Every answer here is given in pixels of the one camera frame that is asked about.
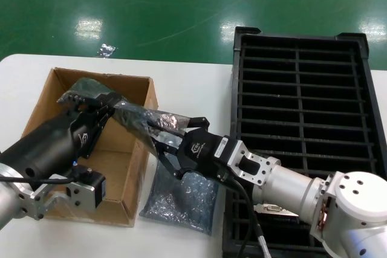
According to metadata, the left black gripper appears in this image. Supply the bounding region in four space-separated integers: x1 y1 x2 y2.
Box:
0 92 122 183

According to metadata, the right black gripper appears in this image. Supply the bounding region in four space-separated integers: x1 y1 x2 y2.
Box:
151 116 226 180

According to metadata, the small shiny foil scrap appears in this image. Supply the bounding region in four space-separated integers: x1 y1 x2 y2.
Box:
97 43 117 57

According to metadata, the crinkled clear antistatic bag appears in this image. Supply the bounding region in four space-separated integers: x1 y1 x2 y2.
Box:
57 77 191 156

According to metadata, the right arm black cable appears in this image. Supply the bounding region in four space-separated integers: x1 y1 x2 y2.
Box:
216 169 267 258

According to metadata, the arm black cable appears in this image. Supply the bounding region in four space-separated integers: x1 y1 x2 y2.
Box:
0 166 88 185
216 169 267 258

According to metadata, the brown cardboard box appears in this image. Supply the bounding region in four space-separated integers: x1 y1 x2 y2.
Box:
18 67 158 228

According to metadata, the left silver wrist bracket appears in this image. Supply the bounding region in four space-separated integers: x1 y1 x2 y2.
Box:
16 164 106 221

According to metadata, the black slotted plastic container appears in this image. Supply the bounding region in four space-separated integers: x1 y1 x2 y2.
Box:
221 26 387 258

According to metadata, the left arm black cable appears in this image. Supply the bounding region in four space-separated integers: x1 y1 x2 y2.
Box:
0 166 88 185

